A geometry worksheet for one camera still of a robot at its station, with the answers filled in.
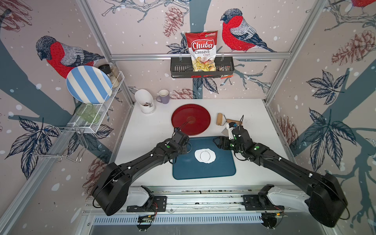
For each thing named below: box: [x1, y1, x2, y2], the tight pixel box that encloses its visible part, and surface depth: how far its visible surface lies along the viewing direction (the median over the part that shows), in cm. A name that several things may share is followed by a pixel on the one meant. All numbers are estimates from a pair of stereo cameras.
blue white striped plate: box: [65, 65, 114, 105], surface depth 74 cm
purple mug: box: [156, 89, 170, 105], surface depth 120 cm
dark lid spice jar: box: [97, 64, 113, 75], surface depth 81 cm
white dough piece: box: [194, 148, 216, 164], surface depth 92 cm
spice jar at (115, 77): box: [109, 66, 122, 89], surface depth 86 cm
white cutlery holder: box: [134, 89, 156, 115], surface depth 112 cm
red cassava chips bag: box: [185, 30, 218, 72], surface depth 83 cm
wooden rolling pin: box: [215, 112, 243, 126], surface depth 109 cm
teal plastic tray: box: [172, 136, 237, 180], surface depth 89 cm
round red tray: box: [171, 103, 212, 136], surface depth 113 cm
